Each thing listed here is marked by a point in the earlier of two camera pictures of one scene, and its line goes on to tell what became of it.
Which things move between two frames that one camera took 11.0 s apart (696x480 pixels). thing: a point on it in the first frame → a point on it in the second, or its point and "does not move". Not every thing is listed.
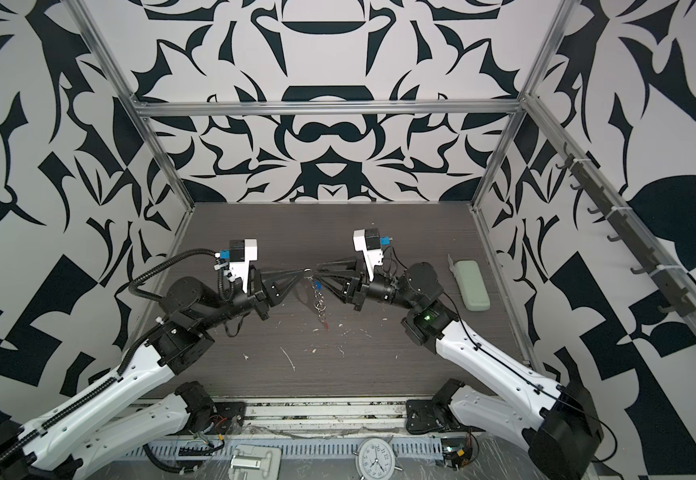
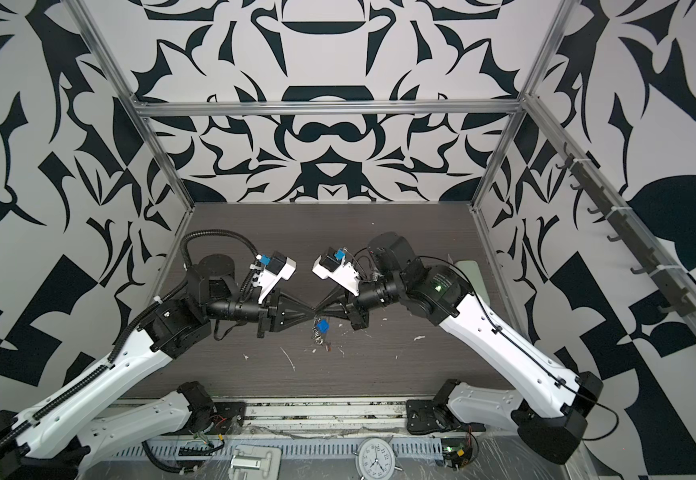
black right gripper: (360, 291) → (356, 310)
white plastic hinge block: (255, 462) does not move
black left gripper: (268, 293) → (272, 309)
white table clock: (376, 460) does not move
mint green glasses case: (471, 285) does not move
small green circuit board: (456, 452) does not move
